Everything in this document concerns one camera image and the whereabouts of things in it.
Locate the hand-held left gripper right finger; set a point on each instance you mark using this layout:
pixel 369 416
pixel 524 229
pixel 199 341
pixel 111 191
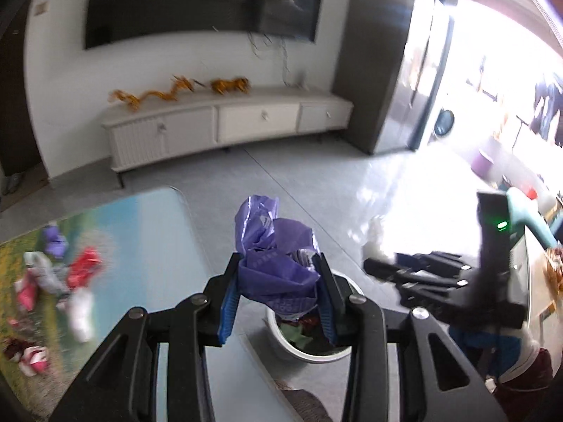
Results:
pixel 327 316

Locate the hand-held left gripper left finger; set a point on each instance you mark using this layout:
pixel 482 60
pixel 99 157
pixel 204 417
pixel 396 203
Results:
pixel 228 316

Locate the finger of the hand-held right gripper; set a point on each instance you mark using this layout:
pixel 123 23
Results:
pixel 418 266
pixel 435 294

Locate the white round trash bin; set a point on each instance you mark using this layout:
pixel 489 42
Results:
pixel 286 339

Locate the white tissue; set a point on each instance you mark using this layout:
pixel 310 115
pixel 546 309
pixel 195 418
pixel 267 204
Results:
pixel 377 237

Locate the purple printed snack bag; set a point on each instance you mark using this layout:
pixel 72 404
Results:
pixel 277 268

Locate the purple wrapper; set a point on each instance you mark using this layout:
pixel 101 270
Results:
pixel 55 241

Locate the person's right forearm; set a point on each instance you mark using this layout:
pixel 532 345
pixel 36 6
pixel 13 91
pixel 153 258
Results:
pixel 497 351

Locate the dark cloth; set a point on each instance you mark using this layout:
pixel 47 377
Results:
pixel 303 406

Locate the scenic print coffee table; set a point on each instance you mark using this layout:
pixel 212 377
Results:
pixel 167 237

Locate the purple stool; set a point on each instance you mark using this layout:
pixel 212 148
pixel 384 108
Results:
pixel 483 162

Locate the washing machine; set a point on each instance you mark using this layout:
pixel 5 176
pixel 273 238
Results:
pixel 444 123

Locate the dark hanging clothes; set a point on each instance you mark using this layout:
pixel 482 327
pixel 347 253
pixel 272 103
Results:
pixel 547 105

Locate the white grey wrapper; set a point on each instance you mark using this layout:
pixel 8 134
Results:
pixel 44 272

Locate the white television cabinet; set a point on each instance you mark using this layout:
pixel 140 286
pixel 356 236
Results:
pixel 189 127

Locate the red and white wrapper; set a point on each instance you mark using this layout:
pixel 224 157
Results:
pixel 35 360

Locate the pink wrapper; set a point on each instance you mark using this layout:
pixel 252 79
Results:
pixel 27 294

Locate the dark red wrapper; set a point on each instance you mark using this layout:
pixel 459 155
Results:
pixel 13 349

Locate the golden tiger ornament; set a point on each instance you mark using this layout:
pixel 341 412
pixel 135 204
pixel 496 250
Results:
pixel 228 85

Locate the brown doormat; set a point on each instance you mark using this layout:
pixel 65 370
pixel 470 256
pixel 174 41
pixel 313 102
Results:
pixel 37 184

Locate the golden dragon ornament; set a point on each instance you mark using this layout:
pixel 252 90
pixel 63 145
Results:
pixel 154 95

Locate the grey slipper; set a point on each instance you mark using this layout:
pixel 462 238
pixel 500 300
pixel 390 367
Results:
pixel 13 182

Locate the dark brown door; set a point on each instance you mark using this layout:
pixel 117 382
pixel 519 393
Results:
pixel 17 118

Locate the wall-mounted black television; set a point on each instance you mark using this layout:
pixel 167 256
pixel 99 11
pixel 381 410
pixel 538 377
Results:
pixel 176 4

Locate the beige wall switch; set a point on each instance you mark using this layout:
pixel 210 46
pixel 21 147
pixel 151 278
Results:
pixel 41 9

